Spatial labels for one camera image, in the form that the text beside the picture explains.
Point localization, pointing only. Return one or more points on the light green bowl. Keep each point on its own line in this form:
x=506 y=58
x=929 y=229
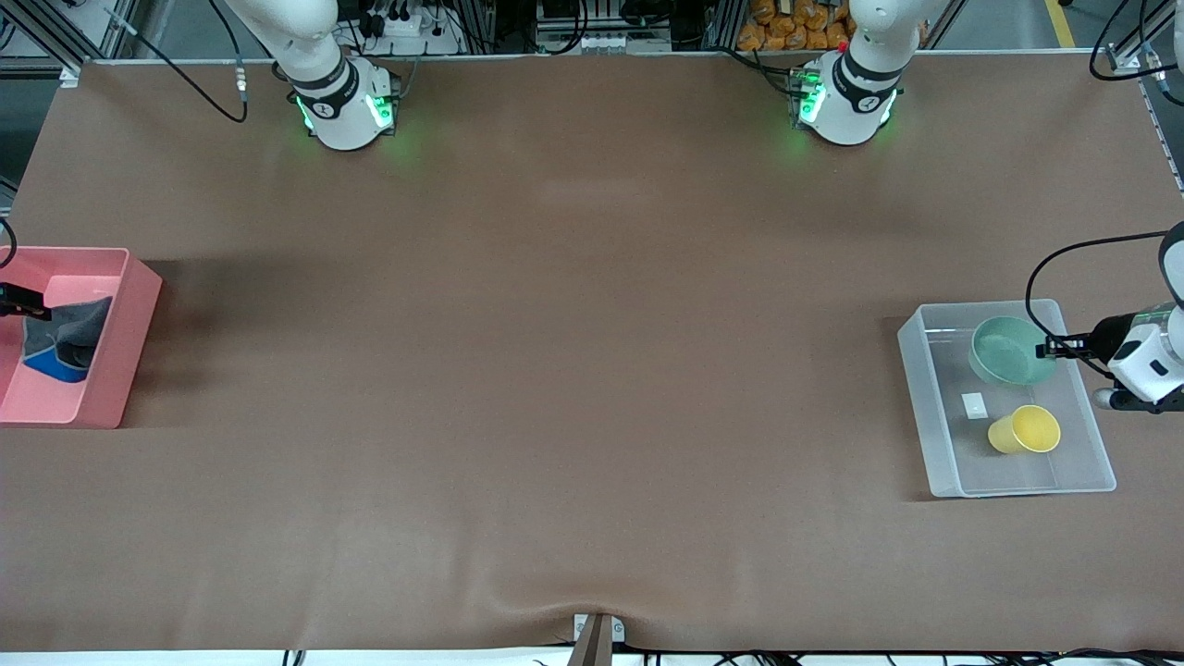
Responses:
x=1008 y=356

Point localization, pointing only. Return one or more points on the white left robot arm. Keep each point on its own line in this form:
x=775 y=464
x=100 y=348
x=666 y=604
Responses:
x=846 y=106

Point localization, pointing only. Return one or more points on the yellow cup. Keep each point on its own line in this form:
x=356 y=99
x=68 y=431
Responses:
x=1027 y=431

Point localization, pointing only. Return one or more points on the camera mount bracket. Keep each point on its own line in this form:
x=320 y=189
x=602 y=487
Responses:
x=594 y=640

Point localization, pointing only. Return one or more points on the white label sticker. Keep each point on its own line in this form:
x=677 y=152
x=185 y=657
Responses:
x=974 y=405

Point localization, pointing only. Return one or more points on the aluminium frame post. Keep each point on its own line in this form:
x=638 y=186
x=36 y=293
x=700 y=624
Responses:
x=116 y=23
x=1132 y=61

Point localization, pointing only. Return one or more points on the brown table cover mat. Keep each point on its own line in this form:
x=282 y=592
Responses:
x=592 y=277

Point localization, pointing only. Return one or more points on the pink plastic bin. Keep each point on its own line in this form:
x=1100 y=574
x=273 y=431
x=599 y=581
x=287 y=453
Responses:
x=111 y=370

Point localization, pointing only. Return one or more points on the pile of orange bags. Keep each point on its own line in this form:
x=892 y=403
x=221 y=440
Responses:
x=786 y=28

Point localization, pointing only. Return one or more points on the white power strip with plugs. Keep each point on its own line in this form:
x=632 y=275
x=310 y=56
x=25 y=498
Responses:
x=407 y=26

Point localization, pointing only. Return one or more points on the clear plastic bin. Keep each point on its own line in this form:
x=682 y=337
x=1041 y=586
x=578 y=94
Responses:
x=1004 y=462

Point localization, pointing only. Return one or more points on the grey and blue cloth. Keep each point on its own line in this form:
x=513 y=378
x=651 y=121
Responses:
x=79 y=333

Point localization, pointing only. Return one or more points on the long white power strip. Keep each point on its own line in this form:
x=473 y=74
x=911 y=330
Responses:
x=624 y=43

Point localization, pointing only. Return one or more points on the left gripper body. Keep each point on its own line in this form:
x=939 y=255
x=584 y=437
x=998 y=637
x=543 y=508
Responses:
x=1106 y=337

